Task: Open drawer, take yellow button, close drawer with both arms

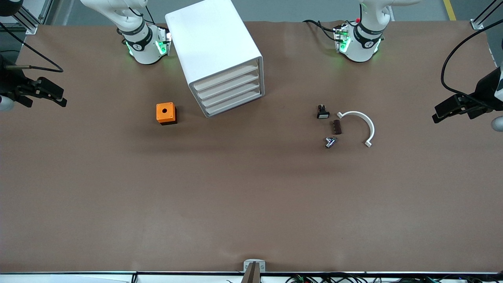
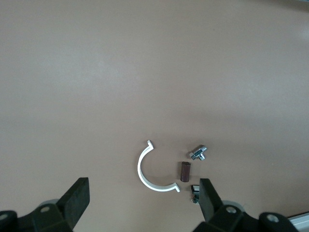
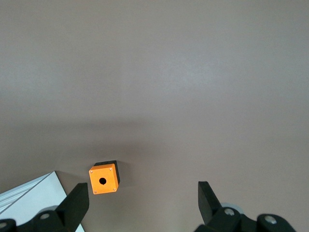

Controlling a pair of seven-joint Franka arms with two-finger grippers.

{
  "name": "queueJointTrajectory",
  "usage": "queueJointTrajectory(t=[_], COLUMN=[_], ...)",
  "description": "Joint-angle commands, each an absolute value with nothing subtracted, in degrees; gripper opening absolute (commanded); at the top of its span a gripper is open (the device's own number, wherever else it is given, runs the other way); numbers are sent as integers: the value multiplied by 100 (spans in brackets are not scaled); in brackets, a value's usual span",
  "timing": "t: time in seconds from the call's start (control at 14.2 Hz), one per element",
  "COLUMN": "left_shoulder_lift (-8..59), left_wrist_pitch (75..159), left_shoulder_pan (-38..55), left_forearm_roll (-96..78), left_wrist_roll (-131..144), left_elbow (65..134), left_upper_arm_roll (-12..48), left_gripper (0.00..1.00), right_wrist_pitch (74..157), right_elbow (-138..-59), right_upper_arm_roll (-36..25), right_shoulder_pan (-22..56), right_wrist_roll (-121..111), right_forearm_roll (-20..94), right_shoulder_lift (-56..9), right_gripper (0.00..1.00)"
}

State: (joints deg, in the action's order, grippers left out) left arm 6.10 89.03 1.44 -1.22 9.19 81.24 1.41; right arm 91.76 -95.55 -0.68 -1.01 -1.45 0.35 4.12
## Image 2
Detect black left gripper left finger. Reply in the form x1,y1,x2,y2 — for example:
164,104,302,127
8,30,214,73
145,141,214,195
0,177,91,232

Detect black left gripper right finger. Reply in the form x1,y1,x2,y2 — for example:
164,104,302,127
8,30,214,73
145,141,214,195
193,178,300,232

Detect brown ridged cylinder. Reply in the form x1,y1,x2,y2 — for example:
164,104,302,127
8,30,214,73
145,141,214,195
179,160,192,183

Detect silver metal tee fitting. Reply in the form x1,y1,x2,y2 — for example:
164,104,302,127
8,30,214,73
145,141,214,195
188,144,208,161

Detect white semicircular pipe clamp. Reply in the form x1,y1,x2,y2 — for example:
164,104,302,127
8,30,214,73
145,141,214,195
137,140,181,193

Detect grey metal strip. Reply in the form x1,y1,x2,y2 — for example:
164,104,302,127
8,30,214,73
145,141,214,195
288,212,309,232

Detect black switch with white face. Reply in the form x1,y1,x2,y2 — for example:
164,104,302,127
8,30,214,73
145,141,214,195
189,184,201,205

